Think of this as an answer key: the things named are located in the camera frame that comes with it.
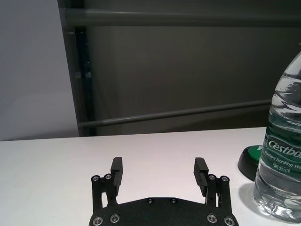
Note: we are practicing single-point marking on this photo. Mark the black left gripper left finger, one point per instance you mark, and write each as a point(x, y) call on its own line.
point(116, 174)

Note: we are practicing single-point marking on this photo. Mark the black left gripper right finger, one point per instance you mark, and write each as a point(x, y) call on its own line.
point(200, 174)

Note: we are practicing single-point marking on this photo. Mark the clear water bottle green label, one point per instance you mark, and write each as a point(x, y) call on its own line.
point(279, 146)

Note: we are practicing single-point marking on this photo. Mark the green YES button black base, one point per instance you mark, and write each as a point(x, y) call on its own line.
point(250, 162)

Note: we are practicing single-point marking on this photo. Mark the grey horizontal rail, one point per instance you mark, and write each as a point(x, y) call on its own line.
point(188, 17)
point(164, 114)

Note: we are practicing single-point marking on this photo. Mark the dark vertical frame post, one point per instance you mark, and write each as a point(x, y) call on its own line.
point(83, 82)

